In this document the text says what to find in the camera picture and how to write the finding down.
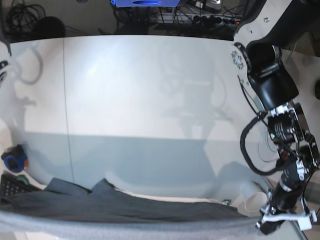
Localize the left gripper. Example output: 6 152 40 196
256 162 318 235

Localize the grey t-shirt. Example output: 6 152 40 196
0 178 261 240

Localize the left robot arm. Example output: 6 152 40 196
231 0 320 235

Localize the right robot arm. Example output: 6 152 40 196
0 20 12 84

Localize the white paper cup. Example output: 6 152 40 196
240 181 268 213

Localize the small green white chip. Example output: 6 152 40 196
221 199 231 206

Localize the black round object at edge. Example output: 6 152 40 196
314 79 320 100

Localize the blue box with hole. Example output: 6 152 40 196
110 0 187 8

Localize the green round object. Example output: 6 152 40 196
16 175 30 186

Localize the blue orange tape measure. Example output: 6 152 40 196
1 144 29 173

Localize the black computer keyboard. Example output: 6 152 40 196
0 173 41 198

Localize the white coiled cable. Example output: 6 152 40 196
257 124 281 164

